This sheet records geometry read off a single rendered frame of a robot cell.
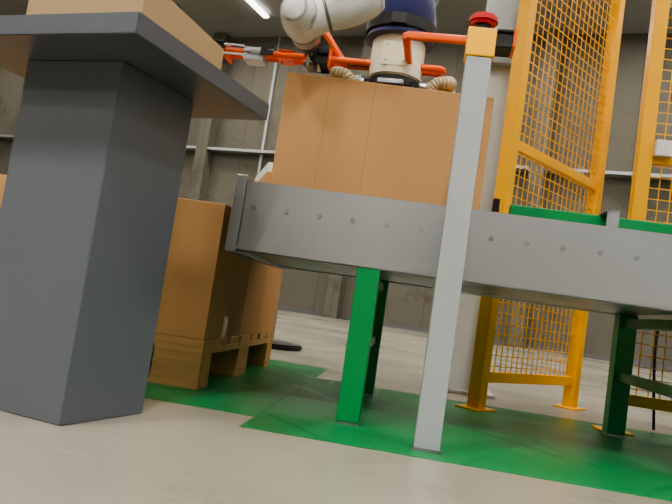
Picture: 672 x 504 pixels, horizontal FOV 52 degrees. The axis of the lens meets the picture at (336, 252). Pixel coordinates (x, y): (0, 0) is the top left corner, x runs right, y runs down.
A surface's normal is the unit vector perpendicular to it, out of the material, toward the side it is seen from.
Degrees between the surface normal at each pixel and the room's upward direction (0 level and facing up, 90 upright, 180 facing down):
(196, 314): 90
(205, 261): 90
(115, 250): 90
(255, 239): 90
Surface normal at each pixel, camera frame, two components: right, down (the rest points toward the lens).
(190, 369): -0.11, -0.09
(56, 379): -0.36, -0.12
